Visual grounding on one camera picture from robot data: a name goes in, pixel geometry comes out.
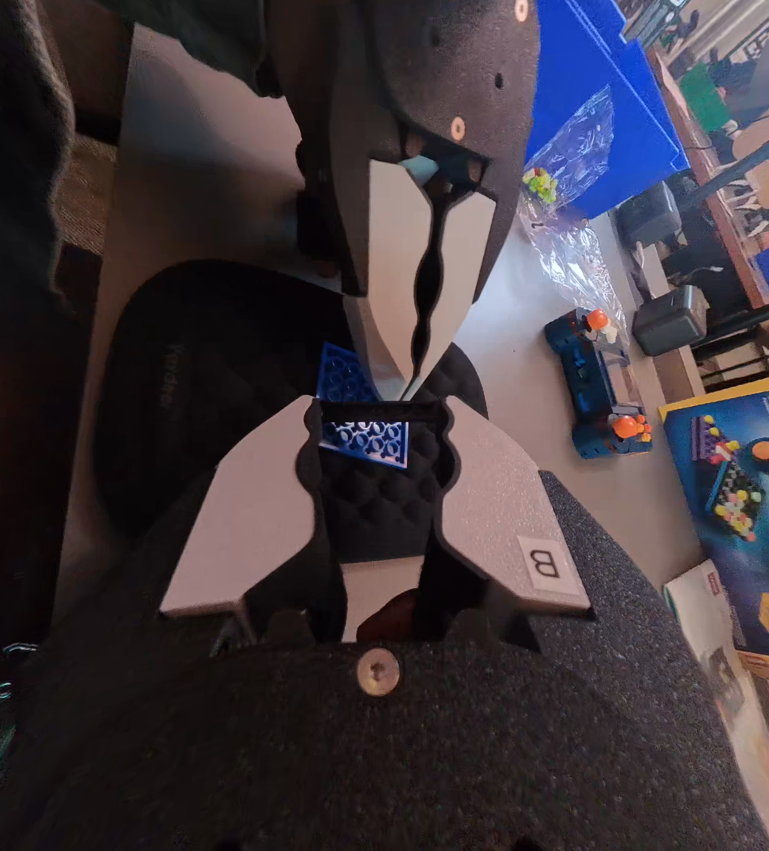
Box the dark grey power block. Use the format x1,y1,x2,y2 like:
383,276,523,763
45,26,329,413
632,285,710,358
616,181,683,248

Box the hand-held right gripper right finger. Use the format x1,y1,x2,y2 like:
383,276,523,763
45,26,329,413
420,395,593,640

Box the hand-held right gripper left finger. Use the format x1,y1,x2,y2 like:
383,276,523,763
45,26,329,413
158,394,347,642

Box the person's right hand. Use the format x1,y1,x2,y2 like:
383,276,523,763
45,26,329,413
360,590,420,642

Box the yellow-green small bricks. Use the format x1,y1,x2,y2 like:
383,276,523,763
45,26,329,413
522,166,558,203

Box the blue plastic bin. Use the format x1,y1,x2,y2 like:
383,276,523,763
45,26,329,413
524,33,693,222
535,0,632,53

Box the blue and yellow toy box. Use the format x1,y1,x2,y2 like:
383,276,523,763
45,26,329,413
659,367,769,687

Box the clear plastic bag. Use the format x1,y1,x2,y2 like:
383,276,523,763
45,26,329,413
516,198,630,348
523,85,617,208

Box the wooden table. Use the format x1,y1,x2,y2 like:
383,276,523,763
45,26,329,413
646,45,769,310

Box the white instruction booklet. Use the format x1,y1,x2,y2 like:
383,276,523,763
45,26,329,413
663,558,769,851

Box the brick-built game controller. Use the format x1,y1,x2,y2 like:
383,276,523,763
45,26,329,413
544,308,655,461

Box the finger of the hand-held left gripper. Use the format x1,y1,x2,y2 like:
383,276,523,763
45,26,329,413
410,196,498,401
343,158,436,401

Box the blue studded brick plate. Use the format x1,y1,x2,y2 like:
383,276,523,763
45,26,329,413
317,342,410,470

